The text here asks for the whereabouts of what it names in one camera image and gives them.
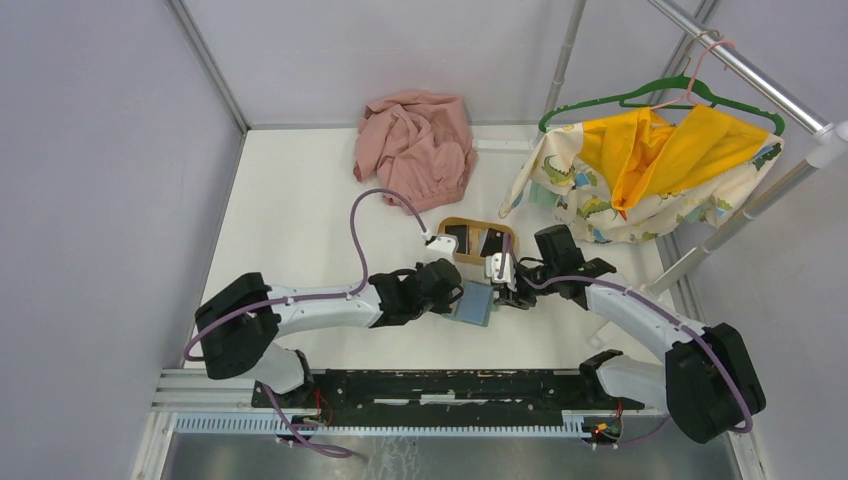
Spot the green leather card holder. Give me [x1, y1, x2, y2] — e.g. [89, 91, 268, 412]
[443, 281, 495, 327]

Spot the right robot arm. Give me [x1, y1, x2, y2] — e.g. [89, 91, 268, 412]
[485, 225, 766, 444]

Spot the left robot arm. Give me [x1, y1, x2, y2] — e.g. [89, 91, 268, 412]
[191, 259, 463, 408]

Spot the black card in tray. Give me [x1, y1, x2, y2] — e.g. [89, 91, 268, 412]
[479, 228, 507, 258]
[445, 225, 470, 254]

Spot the tan oval tray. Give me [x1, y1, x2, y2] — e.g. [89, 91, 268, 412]
[439, 217, 519, 266]

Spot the dinosaur print yellow garment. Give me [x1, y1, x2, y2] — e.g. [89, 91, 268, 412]
[498, 105, 784, 244]

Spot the pink crumpled cloth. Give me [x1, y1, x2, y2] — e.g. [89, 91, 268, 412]
[352, 90, 478, 212]

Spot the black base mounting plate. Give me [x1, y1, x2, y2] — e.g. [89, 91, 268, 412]
[275, 369, 644, 427]

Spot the green clothes hanger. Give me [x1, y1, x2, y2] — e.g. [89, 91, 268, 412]
[537, 74, 787, 139]

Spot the pink clothes hanger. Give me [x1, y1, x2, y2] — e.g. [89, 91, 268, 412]
[651, 29, 736, 110]

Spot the metal clothes rack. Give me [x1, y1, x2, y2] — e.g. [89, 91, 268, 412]
[527, 0, 848, 296]

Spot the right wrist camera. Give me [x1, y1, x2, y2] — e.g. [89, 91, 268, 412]
[484, 252, 517, 292]

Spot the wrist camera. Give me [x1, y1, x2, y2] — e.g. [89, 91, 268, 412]
[423, 233, 459, 264]
[484, 252, 517, 292]

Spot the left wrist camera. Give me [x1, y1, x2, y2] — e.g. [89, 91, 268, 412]
[423, 233, 459, 264]

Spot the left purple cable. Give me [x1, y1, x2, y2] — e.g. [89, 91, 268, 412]
[183, 188, 439, 460]

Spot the purple cable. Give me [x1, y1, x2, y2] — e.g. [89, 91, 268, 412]
[496, 233, 755, 450]
[183, 188, 439, 460]

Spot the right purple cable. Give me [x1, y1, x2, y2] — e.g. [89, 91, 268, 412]
[496, 233, 755, 450]

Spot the white perforated cable duct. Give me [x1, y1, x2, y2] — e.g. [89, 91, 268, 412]
[175, 413, 588, 439]

